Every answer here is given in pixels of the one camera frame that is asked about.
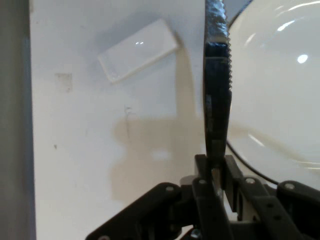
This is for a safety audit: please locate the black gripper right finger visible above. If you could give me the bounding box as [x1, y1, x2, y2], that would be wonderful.
[223, 154, 320, 240]

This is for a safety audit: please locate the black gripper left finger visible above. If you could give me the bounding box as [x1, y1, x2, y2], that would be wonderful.
[84, 154, 234, 240]

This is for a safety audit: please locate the steel serrated table knife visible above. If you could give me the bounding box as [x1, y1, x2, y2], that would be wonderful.
[202, 0, 235, 198]

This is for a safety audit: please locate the white bowl with black rim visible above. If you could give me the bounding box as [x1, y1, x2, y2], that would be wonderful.
[224, 0, 320, 186]

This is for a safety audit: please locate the white ceramic cutlery rest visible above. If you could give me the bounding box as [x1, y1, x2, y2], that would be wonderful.
[97, 17, 181, 85]

